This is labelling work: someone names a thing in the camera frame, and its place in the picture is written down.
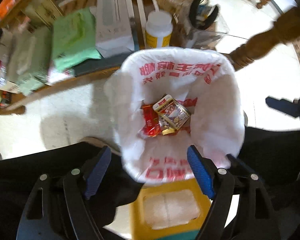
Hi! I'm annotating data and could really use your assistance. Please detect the yellow plastic stool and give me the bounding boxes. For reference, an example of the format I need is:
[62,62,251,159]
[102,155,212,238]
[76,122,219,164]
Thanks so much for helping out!
[129,179,213,240]

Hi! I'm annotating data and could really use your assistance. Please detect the white bottle yellow label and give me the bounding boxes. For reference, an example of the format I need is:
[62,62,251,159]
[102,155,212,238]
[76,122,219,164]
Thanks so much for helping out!
[144,10,173,49]

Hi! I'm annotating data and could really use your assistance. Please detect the cream carton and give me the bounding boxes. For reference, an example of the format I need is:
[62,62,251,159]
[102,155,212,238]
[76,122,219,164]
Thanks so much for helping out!
[22,0,65,28]

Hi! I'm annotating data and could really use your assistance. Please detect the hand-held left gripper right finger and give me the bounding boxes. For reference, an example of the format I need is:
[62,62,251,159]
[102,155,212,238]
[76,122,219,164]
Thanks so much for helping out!
[187,145,282,240]

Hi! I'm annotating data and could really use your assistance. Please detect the pale green wipes pack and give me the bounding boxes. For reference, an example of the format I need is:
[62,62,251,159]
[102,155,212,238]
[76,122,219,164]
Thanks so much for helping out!
[7,29,53,95]

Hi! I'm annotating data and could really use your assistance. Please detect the person's black trousers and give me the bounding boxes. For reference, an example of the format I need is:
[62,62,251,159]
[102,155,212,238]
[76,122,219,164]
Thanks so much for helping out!
[0,126,300,240]

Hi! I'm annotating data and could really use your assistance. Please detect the white ribbed print box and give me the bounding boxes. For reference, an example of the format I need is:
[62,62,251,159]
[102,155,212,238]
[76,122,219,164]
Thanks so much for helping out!
[95,0,135,58]

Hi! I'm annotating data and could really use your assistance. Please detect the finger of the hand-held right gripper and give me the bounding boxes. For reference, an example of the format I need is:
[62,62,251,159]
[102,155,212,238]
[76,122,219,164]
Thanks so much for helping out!
[265,95,300,128]

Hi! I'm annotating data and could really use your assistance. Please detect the green packet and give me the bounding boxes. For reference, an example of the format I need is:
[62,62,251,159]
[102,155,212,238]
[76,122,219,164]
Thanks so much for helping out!
[51,7,102,72]

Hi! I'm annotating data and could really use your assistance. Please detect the black handled tool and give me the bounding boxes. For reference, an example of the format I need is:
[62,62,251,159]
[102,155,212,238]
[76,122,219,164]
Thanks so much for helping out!
[189,0,219,30]

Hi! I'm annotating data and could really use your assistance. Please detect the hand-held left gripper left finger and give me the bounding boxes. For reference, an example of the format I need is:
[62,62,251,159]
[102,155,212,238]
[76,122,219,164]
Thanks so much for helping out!
[16,145,112,240]

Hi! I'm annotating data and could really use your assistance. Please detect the white bag lined bin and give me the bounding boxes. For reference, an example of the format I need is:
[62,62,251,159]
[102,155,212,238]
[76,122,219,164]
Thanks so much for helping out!
[104,47,245,187]

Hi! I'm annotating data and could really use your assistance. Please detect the orange packet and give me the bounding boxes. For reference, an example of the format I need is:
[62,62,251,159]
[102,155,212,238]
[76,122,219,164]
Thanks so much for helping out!
[0,0,17,20]

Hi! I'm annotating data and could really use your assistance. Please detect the yellow red cigarette box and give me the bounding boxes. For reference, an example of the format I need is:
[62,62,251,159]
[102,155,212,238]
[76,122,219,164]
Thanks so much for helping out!
[152,94,191,132]

